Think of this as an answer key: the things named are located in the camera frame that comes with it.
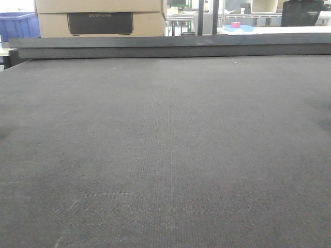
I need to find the light blue tray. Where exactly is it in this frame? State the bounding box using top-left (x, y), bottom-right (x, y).
top-left (223, 25), bottom-right (254, 32)

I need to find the black vertical post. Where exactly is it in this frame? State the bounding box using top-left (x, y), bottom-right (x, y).
top-left (197, 0), bottom-right (204, 36)
top-left (212, 0), bottom-right (219, 35)

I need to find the lower cardboard box black print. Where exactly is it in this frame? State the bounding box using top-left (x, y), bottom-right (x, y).
top-left (38, 12), bottom-right (165, 38)

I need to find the right black vertical post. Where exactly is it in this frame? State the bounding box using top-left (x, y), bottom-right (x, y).
top-left (212, 0), bottom-right (219, 35)

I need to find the black conveyor belt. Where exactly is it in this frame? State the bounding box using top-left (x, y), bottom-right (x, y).
top-left (1, 55), bottom-right (330, 247)

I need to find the red tape roll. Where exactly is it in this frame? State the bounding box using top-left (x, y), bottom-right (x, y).
top-left (231, 22), bottom-right (240, 28)

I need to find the beige box on shelf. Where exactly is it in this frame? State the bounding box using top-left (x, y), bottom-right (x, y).
top-left (250, 0), bottom-right (278, 13)

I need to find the blue plastic bin far left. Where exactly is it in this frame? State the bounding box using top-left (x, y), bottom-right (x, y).
top-left (1, 12), bottom-right (41, 42)

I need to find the upper cardboard box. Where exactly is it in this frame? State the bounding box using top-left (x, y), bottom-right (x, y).
top-left (34, 0), bottom-right (167, 13)

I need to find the dark conveyor side rail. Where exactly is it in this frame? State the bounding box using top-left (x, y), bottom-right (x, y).
top-left (9, 33), bottom-right (330, 59)

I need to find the black office chair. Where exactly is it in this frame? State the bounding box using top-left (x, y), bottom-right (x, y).
top-left (281, 1), bottom-right (324, 27)

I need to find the left black vertical post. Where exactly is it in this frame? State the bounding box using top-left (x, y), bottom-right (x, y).
top-left (197, 0), bottom-right (204, 36)

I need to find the white table top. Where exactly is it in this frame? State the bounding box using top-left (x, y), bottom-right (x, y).
top-left (218, 26), bottom-right (331, 35)

